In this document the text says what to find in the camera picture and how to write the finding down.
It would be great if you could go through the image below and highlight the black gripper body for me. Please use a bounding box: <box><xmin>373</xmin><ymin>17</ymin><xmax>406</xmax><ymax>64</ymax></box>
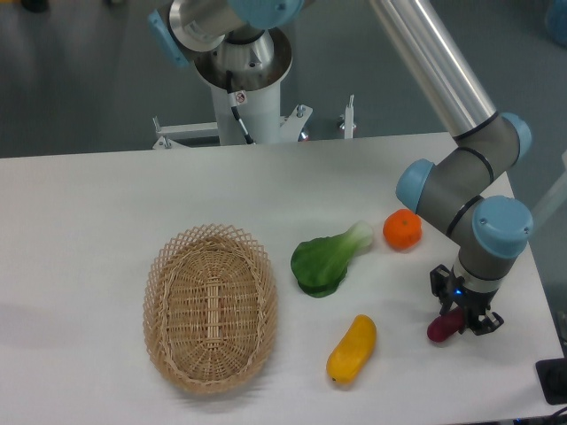
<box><xmin>446</xmin><ymin>270</ymin><xmax>493</xmax><ymax>318</ymax></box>

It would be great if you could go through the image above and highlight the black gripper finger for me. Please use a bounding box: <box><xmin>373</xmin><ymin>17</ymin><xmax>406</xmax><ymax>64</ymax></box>
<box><xmin>430</xmin><ymin>265</ymin><xmax>454</xmax><ymax>315</ymax></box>
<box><xmin>458</xmin><ymin>311</ymin><xmax>505</xmax><ymax>336</ymax></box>

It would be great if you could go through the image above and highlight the purple sweet potato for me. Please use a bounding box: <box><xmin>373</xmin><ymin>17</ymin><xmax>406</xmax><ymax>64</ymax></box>
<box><xmin>427</xmin><ymin>307</ymin><xmax>465</xmax><ymax>344</ymax></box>

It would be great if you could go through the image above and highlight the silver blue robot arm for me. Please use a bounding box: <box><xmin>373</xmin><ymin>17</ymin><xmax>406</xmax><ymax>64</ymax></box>
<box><xmin>148</xmin><ymin>1</ymin><xmax>533</xmax><ymax>335</ymax></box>

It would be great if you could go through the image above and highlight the orange tangerine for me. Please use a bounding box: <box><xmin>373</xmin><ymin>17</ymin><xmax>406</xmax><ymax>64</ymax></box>
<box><xmin>383</xmin><ymin>209</ymin><xmax>423</xmax><ymax>251</ymax></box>

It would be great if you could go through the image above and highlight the black device at table edge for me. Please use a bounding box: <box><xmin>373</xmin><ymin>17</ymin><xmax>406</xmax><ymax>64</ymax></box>
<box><xmin>535</xmin><ymin>358</ymin><xmax>566</xmax><ymax>406</ymax></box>

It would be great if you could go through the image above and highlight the green bok choy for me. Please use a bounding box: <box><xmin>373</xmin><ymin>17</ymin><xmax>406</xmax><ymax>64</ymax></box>
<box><xmin>291</xmin><ymin>220</ymin><xmax>374</xmax><ymax>298</ymax></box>

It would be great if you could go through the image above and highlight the yellow mango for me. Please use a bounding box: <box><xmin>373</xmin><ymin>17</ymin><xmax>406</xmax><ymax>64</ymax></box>
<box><xmin>326</xmin><ymin>314</ymin><xmax>377</xmax><ymax>385</ymax></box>

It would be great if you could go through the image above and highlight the oval wicker basket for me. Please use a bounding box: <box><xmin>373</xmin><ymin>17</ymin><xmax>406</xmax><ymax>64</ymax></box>
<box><xmin>143</xmin><ymin>224</ymin><xmax>278</xmax><ymax>395</ymax></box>

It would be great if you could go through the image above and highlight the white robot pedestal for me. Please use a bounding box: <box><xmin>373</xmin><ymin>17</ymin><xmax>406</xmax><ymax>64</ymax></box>
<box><xmin>195</xmin><ymin>28</ymin><xmax>292</xmax><ymax>118</ymax></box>

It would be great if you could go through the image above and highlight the black cable on pedestal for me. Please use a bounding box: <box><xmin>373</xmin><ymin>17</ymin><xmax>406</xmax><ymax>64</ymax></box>
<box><xmin>225</xmin><ymin>69</ymin><xmax>256</xmax><ymax>145</ymax></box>

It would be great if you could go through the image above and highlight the white metal mounting frame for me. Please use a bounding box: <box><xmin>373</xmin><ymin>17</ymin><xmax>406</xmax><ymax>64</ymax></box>
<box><xmin>151</xmin><ymin>94</ymin><xmax>358</xmax><ymax>151</ymax></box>

